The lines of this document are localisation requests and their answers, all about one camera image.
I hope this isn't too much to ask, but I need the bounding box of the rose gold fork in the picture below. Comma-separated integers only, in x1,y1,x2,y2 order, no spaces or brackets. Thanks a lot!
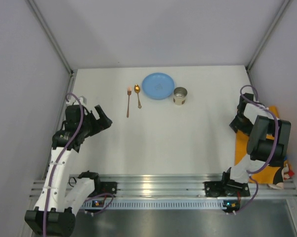
127,86,132,118

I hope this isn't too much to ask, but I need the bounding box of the orange Mickey Mouse cloth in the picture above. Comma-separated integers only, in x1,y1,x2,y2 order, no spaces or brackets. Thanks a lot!
231,104,292,190

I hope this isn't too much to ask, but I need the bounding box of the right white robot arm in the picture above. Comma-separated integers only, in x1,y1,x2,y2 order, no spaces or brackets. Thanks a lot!
222,93,291,191

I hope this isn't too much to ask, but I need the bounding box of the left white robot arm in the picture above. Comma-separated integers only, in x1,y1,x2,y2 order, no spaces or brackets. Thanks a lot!
25,104,112,237

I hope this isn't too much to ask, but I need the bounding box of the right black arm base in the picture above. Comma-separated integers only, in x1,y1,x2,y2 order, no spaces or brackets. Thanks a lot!
204,181,251,198

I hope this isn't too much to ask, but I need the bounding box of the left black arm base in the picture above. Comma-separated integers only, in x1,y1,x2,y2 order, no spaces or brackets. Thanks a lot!
99,181,118,195

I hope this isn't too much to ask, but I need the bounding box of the gold ornate spoon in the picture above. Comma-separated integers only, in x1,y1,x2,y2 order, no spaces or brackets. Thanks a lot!
134,84,142,109

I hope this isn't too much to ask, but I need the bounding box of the blue plastic plate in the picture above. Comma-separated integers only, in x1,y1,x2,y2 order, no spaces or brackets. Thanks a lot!
141,73,175,100

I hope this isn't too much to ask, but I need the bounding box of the metal cup with paper sleeve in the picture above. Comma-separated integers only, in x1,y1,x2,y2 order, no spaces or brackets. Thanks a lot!
173,87,188,105

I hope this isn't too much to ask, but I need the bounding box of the aluminium mounting rail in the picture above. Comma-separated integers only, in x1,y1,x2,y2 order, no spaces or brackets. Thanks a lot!
29,174,297,199

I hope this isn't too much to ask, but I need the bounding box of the slotted white cable duct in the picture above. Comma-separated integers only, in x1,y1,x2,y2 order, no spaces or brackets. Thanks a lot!
81,199,238,210

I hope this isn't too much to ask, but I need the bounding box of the right aluminium frame post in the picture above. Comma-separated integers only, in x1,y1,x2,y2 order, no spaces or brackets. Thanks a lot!
245,0,293,73

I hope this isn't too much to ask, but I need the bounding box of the aluminium frame post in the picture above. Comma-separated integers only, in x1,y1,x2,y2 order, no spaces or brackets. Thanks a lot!
25,0,73,75
245,0,293,73

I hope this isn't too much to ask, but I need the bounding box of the left aluminium frame post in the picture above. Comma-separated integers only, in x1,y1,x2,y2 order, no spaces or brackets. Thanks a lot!
25,0,73,75

